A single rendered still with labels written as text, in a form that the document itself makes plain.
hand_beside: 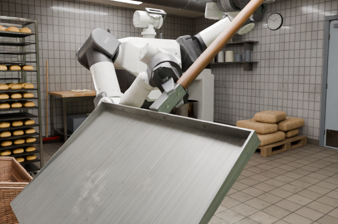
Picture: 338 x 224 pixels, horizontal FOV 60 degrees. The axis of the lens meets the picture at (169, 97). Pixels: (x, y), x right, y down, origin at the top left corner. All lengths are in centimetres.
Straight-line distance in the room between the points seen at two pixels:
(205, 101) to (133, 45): 520
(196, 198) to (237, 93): 606
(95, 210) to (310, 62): 524
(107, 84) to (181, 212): 69
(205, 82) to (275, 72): 140
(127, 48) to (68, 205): 67
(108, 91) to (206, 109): 534
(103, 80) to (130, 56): 15
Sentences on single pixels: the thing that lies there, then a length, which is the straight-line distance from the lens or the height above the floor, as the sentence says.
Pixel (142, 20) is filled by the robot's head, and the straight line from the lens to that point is 123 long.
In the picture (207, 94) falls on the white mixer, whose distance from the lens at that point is 630.
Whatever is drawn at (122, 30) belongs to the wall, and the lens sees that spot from 636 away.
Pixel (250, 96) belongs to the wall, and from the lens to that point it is 630.
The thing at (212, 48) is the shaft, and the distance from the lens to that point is 77.
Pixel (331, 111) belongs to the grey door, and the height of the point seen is 61.
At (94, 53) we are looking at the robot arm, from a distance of 113.
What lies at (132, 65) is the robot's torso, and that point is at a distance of 115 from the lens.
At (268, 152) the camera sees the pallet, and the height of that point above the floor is 6.
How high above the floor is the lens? 127
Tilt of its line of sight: 5 degrees down
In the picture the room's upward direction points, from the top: straight up
